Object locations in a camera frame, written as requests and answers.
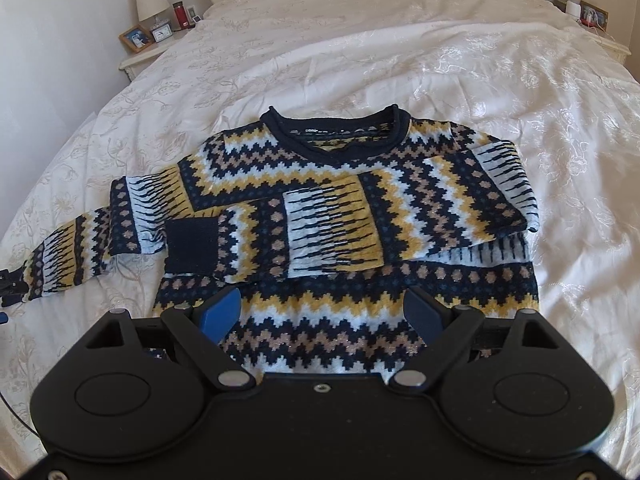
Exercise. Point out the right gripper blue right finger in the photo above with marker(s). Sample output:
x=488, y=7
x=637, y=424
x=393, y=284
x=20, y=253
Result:
x=421, y=315

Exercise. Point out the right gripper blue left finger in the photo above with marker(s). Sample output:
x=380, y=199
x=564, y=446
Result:
x=217, y=316

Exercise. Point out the navy yellow white patterned sweater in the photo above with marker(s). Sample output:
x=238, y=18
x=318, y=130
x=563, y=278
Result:
x=322, y=225

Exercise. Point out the cream nightstand left of bed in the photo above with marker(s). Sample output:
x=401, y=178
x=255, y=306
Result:
x=137, y=63

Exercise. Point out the cream nightstand of bed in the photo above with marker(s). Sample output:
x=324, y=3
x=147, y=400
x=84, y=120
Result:
x=137, y=63
x=612, y=47

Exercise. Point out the white floral bedspread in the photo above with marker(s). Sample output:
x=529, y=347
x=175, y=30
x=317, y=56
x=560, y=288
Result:
x=517, y=69

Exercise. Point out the small white alarm clock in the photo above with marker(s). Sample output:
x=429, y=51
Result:
x=162, y=32

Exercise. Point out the red bottle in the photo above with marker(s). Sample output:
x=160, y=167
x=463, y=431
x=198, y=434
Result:
x=180, y=14

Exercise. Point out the white table lamp left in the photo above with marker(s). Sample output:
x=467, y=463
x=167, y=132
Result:
x=147, y=9

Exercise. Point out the cream nightstand right of bed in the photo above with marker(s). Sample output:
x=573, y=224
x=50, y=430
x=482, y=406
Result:
x=612, y=47

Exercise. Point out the wooden photo frame left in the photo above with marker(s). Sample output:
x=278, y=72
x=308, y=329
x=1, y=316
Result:
x=136, y=39

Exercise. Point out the photo frame on right nightstand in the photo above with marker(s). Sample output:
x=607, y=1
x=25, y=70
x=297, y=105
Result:
x=592, y=16

